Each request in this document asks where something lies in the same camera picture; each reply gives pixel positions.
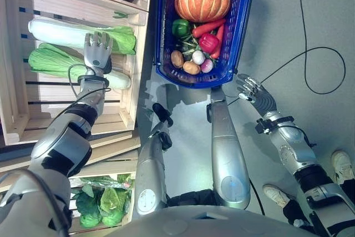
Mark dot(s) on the green bell pepper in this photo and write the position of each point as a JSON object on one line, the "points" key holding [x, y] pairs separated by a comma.
{"points": [[180, 27]]}

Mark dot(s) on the large napa cabbage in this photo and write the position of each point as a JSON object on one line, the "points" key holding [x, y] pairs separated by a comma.
{"points": [[61, 33]]}

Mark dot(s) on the purple white turnip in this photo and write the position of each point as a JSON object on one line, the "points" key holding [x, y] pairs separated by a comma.
{"points": [[207, 65]]}

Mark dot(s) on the robot right leg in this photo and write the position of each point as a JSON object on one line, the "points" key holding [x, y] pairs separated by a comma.
{"points": [[228, 159]]}

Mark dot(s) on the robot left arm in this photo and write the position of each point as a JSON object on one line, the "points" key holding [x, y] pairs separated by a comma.
{"points": [[63, 148]]}

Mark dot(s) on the green beans bunch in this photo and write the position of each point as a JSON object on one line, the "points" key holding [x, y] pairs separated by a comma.
{"points": [[188, 44]]}

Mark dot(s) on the blue plastic shopping basket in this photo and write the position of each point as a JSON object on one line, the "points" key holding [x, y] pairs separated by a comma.
{"points": [[244, 26]]}

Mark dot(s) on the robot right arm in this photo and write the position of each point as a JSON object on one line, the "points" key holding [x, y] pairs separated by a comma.
{"points": [[299, 151]]}

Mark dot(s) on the white garlic bulb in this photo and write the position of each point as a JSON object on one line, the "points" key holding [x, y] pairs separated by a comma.
{"points": [[198, 57]]}

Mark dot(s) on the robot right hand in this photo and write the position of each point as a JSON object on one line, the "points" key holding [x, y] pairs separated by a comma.
{"points": [[262, 98]]}

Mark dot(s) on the napa cabbage with wide leaves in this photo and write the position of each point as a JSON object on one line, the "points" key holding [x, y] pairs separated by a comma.
{"points": [[52, 62]]}

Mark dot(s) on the wooden crate with lettuce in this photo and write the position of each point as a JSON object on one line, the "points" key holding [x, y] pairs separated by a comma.
{"points": [[111, 151]]}

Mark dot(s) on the short orange carrot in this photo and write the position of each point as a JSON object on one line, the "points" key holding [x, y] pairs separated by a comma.
{"points": [[220, 35]]}

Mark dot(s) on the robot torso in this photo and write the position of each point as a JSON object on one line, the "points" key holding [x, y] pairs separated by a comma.
{"points": [[210, 224]]}

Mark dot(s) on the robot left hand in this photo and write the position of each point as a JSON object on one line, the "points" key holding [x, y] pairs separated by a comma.
{"points": [[97, 52]]}

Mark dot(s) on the brown potato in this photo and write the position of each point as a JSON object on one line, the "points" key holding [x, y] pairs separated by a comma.
{"points": [[191, 67], [177, 59]]}

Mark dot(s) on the green lettuce heads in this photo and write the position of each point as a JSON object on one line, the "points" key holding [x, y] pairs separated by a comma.
{"points": [[111, 206]]}

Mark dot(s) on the red bell pepper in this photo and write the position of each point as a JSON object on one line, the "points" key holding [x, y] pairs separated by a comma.
{"points": [[208, 42]]}

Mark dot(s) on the bagged leafy greens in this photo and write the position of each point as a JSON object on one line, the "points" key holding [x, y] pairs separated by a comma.
{"points": [[111, 183]]}

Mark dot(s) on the long orange carrot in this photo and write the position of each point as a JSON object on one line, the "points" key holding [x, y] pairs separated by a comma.
{"points": [[206, 27]]}

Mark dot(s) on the person's leg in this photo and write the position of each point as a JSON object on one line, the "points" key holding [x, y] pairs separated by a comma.
{"points": [[296, 212], [349, 189]]}

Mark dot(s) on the person's white shoe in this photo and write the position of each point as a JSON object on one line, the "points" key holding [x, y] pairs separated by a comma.
{"points": [[343, 166], [277, 194]]}

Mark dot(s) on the wooden crate with cabbages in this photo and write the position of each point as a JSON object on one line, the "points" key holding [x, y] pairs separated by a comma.
{"points": [[16, 81]]}

